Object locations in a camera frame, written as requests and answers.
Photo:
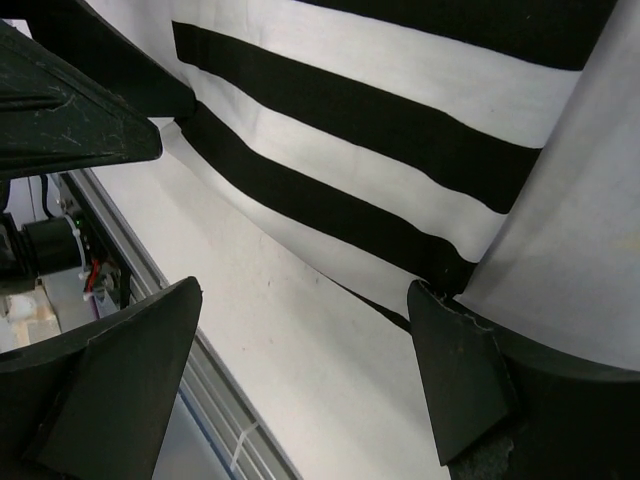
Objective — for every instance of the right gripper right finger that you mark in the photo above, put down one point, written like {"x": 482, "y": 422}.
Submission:
{"x": 503, "y": 406}

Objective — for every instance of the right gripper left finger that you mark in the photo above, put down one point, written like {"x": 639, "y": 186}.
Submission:
{"x": 95, "y": 402}

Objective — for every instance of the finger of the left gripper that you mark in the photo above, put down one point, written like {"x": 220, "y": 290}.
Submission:
{"x": 77, "y": 34}
{"x": 56, "y": 119}

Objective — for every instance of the black white striped tank top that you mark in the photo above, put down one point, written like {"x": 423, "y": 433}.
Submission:
{"x": 381, "y": 142}

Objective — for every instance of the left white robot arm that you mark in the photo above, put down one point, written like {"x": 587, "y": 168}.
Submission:
{"x": 57, "y": 242}

